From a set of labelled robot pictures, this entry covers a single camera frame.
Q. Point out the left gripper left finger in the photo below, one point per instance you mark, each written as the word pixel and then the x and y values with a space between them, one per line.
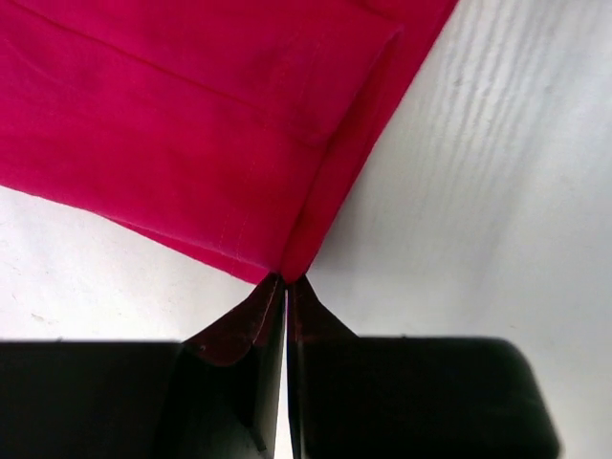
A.
pixel 214 395

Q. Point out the red t shirt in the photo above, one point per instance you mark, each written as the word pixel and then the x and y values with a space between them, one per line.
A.
pixel 230 131

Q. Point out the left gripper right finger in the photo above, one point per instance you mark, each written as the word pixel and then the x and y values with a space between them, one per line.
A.
pixel 396 397

